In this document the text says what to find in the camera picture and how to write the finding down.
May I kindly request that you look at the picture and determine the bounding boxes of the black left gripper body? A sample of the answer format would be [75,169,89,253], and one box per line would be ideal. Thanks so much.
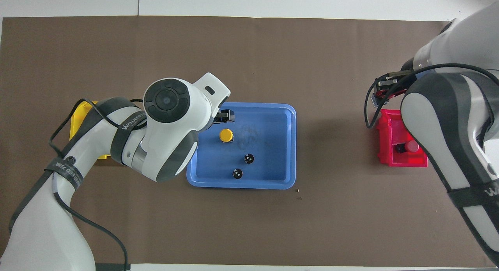
[210,105,223,128]

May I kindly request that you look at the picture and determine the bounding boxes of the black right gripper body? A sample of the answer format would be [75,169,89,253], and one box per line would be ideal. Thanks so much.
[386,69,419,89]

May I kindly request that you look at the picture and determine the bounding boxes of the red push button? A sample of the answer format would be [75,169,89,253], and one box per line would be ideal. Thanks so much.
[395,141,420,154]

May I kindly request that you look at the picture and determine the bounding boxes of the red plastic bin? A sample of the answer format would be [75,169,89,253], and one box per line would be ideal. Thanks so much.
[377,109,428,168]

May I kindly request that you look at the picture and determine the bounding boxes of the blue plastic tray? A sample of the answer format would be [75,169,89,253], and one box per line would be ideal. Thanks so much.
[186,101,297,190]

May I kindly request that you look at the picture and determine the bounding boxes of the brown table mat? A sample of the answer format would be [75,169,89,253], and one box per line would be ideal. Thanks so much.
[0,16,481,266]

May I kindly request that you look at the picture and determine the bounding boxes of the yellow plastic bin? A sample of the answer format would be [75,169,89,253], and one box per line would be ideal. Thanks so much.
[69,101,112,160]

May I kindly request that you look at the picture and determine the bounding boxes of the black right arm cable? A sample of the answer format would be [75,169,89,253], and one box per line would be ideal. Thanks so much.
[364,64,499,129]

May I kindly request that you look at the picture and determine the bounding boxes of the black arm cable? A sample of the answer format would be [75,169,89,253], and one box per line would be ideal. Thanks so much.
[49,97,130,271]
[364,64,499,129]

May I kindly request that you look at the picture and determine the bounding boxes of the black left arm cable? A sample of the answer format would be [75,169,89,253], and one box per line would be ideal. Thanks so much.
[49,97,130,271]

